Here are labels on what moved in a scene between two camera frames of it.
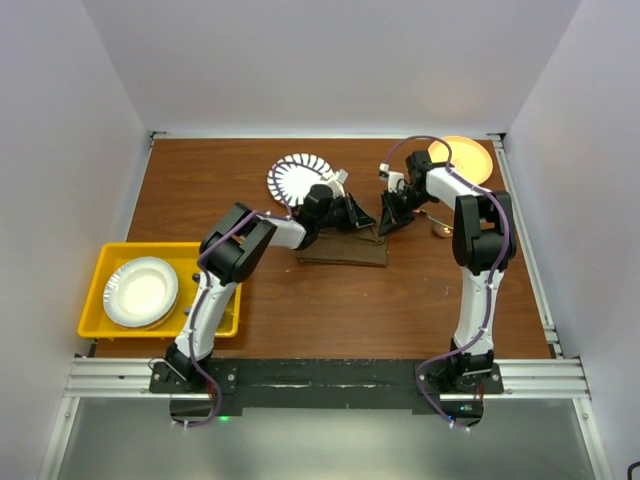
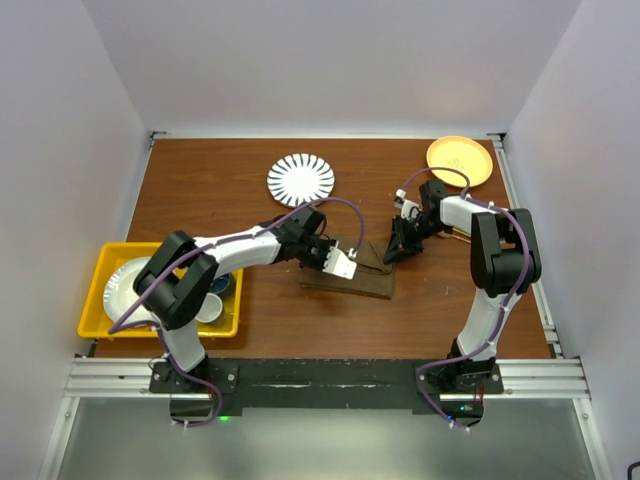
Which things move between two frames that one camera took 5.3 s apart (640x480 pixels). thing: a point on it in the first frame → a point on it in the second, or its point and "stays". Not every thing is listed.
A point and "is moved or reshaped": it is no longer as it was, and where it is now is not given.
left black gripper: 355,216 → 327,245
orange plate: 469,159 stays
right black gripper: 391,218 → 400,246
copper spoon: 443,231 stays
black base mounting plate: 230,384 stays
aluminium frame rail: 128,378 stays
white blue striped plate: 291,177 stays
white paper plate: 141,293 stays
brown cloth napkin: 361,246 is moved or reshaped
